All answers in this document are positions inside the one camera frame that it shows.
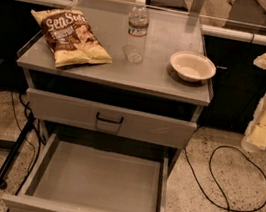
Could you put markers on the white paper bowl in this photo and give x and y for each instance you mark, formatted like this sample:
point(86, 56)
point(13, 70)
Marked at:
point(192, 67)

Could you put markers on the black table leg frame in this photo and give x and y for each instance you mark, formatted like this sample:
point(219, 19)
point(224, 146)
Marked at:
point(13, 149)

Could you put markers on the clear plastic water bottle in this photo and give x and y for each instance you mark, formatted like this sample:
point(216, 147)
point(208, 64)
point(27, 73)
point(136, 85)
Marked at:
point(138, 23)

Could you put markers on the brown yellow chip bag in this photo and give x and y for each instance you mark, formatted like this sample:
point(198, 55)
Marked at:
point(70, 38)

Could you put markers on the open middle grey drawer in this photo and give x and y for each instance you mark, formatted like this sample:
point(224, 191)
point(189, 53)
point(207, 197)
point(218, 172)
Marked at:
point(72, 177)

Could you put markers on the grey metal drawer cabinet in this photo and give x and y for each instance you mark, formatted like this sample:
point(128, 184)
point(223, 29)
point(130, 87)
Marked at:
point(151, 86)

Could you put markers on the closed upper grey drawer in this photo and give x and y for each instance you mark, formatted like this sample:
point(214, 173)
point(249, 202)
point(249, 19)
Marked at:
point(96, 116)

